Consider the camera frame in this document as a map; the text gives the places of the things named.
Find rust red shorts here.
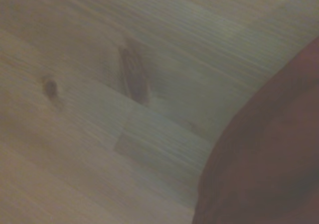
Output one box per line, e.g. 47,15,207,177
192,36,319,224

